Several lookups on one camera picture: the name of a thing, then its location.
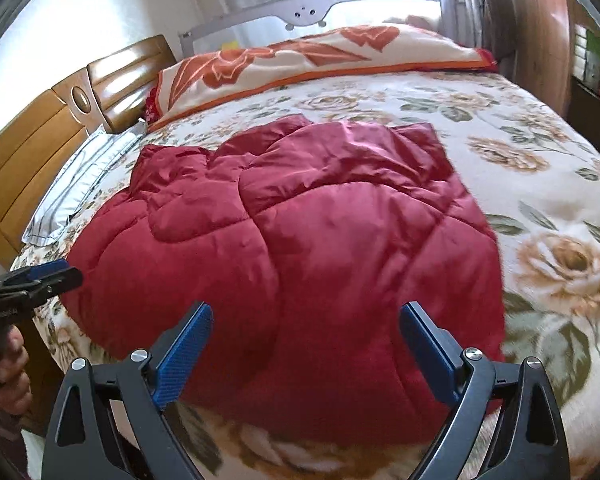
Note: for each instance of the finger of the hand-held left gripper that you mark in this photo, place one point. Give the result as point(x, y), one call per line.
point(62, 280)
point(45, 270)

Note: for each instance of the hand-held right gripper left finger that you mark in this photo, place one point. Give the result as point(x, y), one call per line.
point(185, 355)

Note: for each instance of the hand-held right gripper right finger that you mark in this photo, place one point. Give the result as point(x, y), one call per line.
point(430, 355)

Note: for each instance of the red down jacket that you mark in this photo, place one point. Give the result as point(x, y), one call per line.
point(305, 240)

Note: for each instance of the person's left forearm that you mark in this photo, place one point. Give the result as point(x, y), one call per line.
point(5, 445)

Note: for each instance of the person's left hand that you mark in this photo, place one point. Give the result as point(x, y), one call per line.
point(12, 385)

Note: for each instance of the striped grey pillow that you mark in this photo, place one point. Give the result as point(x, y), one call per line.
point(80, 175)

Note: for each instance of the wooden headboard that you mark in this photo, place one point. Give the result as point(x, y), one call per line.
point(40, 125)

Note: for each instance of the floral bedspread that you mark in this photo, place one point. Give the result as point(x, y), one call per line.
point(530, 125)

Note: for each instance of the orange and white folded blanket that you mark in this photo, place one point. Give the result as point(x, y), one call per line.
point(280, 60)

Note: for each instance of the dark shelf with small goods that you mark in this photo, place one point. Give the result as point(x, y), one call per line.
point(592, 60)

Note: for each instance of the wooden wardrobe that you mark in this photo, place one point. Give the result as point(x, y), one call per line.
point(540, 20)

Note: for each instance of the grey bed guard rail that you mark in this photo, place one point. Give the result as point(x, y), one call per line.
point(305, 10)

